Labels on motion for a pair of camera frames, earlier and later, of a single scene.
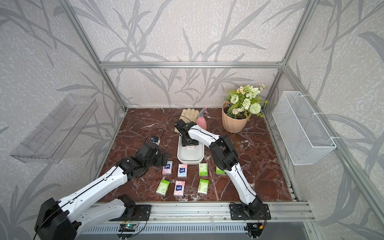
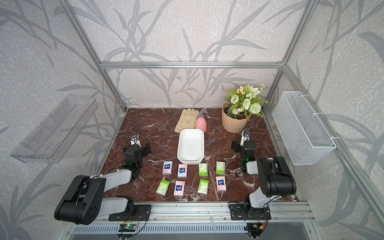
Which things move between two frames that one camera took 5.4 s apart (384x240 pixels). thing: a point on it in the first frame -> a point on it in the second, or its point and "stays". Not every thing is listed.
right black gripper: (192, 143) -> (237, 149)
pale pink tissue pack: (179, 188) stays
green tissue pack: (219, 171) stays
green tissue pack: (203, 169) stays
